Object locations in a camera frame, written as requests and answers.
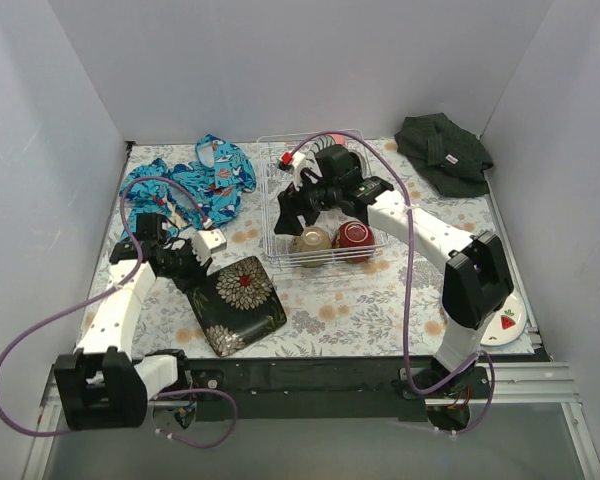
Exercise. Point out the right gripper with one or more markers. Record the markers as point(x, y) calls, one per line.
point(300, 201)

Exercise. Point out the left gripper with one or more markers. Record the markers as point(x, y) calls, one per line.
point(181, 270)

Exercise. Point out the dark square plate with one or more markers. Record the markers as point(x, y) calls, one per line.
point(237, 306)

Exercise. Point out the black round plate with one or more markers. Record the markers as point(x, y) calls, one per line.
point(360, 157)

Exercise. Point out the red bowl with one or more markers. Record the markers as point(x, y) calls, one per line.
point(355, 241)

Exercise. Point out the blue striped white plate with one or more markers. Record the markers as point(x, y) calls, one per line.
point(320, 143)

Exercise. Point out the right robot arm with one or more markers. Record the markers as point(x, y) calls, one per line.
point(476, 276)

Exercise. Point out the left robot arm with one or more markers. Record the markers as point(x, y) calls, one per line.
point(100, 385)

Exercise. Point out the beige ceramic bowl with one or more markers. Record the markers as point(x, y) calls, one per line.
point(311, 248)

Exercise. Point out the pink plastic cup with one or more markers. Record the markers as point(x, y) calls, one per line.
point(338, 139)

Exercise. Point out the blue patterned cloth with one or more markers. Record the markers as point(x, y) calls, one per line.
point(208, 187)

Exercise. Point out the dark green shirt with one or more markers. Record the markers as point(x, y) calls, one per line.
point(449, 158)

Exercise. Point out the watermelon pattern plate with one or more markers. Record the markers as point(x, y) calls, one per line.
point(507, 324)

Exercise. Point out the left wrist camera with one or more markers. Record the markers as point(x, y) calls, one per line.
point(206, 243)

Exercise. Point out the white wire dish rack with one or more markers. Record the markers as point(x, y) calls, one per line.
point(272, 181)

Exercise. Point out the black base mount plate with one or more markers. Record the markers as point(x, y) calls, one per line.
point(318, 388)

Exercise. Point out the aluminium frame rail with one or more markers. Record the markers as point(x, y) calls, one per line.
point(345, 419)

